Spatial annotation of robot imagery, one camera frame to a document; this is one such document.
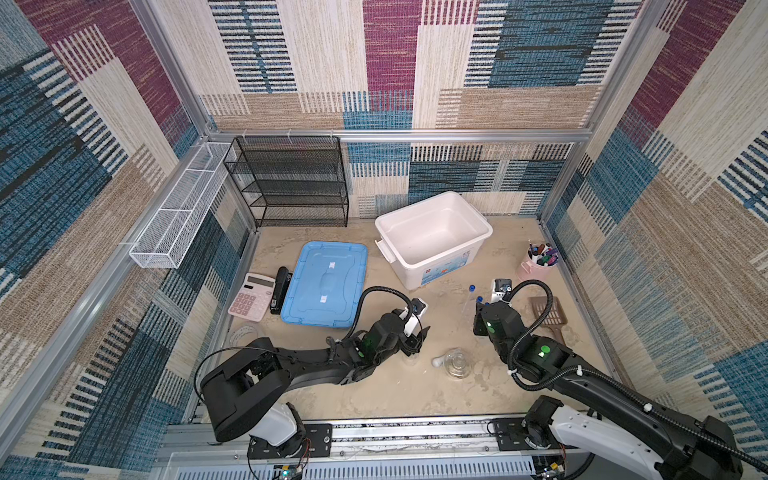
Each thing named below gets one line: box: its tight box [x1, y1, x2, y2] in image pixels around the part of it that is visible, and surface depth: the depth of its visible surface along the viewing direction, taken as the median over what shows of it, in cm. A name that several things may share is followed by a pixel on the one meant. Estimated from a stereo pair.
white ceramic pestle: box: [431, 352, 449, 368], surface depth 86 cm
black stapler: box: [270, 266, 293, 315], surface depth 100 cm
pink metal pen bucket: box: [516, 243, 559, 281], surface depth 96 cm
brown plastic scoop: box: [528, 296, 568, 345], surface depth 96 cm
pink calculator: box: [227, 273, 276, 322], surface depth 98 cm
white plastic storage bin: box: [375, 191, 494, 291], surface depth 104 cm
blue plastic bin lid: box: [281, 242, 369, 329], surface depth 107 cm
